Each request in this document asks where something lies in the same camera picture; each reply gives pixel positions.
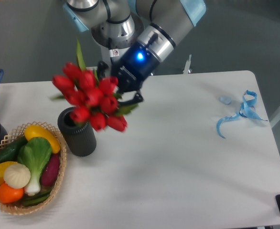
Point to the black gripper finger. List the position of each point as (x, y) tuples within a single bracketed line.
[(103, 71), (137, 98)]

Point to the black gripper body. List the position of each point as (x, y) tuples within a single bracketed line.
[(133, 68)]

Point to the red tulip bouquet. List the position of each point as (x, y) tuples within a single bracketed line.
[(92, 96)]

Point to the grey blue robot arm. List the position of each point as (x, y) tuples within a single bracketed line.
[(86, 14)]

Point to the dark grey ribbed vase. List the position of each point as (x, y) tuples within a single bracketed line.
[(80, 139)]

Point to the small blue cap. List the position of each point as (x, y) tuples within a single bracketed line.
[(225, 100)]

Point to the blue ribbon strip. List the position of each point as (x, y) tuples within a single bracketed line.
[(246, 110)]

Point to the green bok choy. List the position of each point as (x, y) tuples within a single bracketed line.
[(35, 156)]

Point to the purple sweet potato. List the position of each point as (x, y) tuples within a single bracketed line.
[(50, 173)]

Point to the woven bamboo basket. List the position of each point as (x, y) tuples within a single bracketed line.
[(16, 208)]

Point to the dark green cucumber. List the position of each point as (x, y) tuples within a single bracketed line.
[(10, 152)]

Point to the white steamed bun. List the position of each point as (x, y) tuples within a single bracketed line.
[(17, 176)]

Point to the green bean pods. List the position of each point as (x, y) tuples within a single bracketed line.
[(36, 199)]

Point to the orange fruit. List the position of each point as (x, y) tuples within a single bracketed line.
[(9, 194)]

